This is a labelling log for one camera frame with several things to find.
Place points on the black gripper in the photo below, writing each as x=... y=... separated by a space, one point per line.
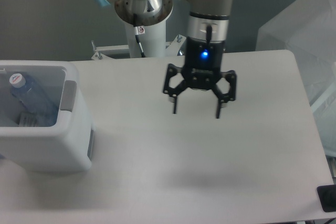
x=201 y=71

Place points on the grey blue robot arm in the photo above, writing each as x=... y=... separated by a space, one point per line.
x=208 y=19

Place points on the crushed clear plastic bottle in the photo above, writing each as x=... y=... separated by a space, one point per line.
x=33 y=98

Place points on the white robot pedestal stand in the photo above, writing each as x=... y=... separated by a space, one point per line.
x=142 y=42

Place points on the white trash can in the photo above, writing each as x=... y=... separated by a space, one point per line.
x=63 y=147

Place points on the black device at table corner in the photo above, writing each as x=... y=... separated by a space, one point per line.
x=326 y=195

